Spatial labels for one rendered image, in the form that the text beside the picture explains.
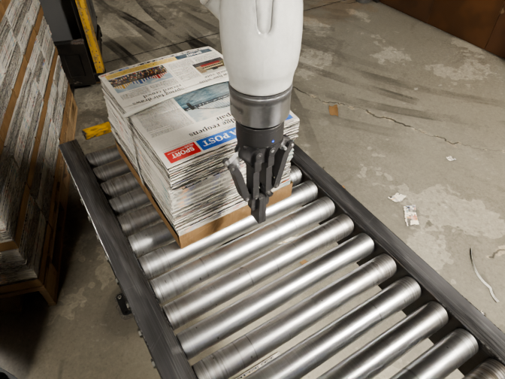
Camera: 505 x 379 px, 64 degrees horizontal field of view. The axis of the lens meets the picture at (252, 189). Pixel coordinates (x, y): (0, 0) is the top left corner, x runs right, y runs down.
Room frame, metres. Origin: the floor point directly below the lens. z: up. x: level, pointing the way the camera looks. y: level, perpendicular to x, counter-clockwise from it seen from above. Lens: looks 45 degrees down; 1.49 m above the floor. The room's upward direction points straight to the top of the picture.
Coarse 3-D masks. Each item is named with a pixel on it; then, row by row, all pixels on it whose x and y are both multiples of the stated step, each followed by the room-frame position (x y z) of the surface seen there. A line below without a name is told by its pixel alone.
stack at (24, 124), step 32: (0, 32) 1.52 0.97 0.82; (0, 64) 1.39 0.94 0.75; (32, 64) 1.73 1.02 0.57; (0, 96) 1.25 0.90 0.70; (32, 96) 1.54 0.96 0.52; (0, 128) 1.15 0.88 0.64; (32, 128) 1.41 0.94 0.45; (0, 160) 1.02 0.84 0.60; (64, 160) 1.59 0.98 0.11; (0, 192) 0.92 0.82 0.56; (32, 192) 1.12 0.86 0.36; (64, 192) 1.41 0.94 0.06; (0, 224) 0.83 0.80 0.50; (32, 224) 1.00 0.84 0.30; (64, 224) 1.24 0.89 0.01; (0, 256) 0.81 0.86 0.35; (32, 256) 0.88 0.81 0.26; (32, 288) 0.82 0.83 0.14
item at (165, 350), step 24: (72, 144) 0.86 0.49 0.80; (72, 168) 0.76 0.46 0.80; (96, 192) 0.68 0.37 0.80; (96, 216) 0.60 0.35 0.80; (120, 240) 0.53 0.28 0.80; (120, 264) 0.47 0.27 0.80; (144, 288) 0.42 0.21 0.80; (144, 312) 0.37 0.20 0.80; (144, 336) 0.32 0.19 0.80; (168, 336) 0.32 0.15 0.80; (168, 360) 0.28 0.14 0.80
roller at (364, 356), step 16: (432, 304) 0.39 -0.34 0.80; (400, 320) 0.36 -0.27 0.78; (416, 320) 0.35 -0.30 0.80; (432, 320) 0.35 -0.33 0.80; (448, 320) 0.36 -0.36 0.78; (384, 336) 0.32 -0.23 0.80; (400, 336) 0.32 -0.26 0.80; (416, 336) 0.32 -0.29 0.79; (368, 352) 0.29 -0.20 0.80; (384, 352) 0.29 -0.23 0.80; (400, 352) 0.30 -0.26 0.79; (336, 368) 0.27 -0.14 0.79; (352, 368) 0.27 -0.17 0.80; (368, 368) 0.27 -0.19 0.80; (384, 368) 0.27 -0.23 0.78
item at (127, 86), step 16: (208, 48) 0.95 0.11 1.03; (144, 64) 0.86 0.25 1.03; (160, 64) 0.86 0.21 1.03; (176, 64) 0.86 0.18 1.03; (192, 64) 0.87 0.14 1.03; (208, 64) 0.87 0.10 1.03; (112, 80) 0.79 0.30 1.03; (128, 80) 0.79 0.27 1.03; (144, 80) 0.79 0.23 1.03; (160, 80) 0.79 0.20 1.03; (176, 80) 0.79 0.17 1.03; (192, 80) 0.79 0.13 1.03; (112, 96) 0.75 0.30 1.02; (128, 96) 0.73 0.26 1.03; (144, 96) 0.73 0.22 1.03; (112, 112) 0.79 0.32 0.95; (112, 128) 0.81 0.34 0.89; (128, 144) 0.71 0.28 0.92
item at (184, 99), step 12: (216, 84) 0.78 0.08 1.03; (180, 96) 0.73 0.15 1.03; (192, 96) 0.73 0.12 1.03; (204, 96) 0.73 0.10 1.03; (132, 108) 0.69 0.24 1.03; (156, 108) 0.69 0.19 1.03; (168, 108) 0.69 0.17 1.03; (132, 120) 0.65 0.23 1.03; (132, 132) 0.68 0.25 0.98; (132, 144) 0.68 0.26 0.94; (144, 180) 0.64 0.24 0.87
